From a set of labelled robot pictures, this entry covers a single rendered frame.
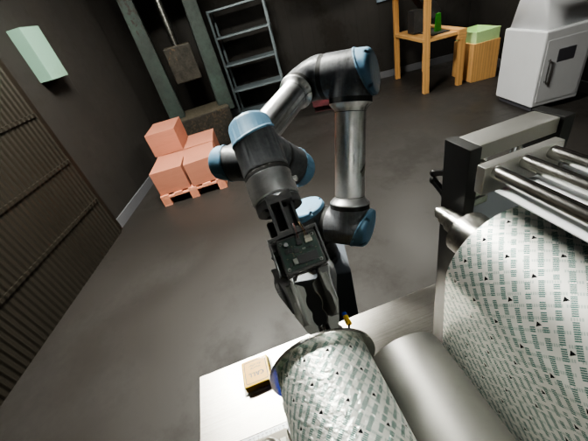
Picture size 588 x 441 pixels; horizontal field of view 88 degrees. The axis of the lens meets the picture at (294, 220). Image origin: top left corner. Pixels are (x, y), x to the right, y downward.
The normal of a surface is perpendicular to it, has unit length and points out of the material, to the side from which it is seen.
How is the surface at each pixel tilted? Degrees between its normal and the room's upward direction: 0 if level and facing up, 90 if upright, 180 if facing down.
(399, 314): 0
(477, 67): 90
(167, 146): 90
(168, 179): 90
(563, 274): 25
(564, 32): 90
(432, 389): 8
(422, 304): 0
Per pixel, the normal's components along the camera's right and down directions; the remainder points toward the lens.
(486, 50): 0.08, 0.58
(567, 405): -0.93, 0.36
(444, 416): -0.43, -0.69
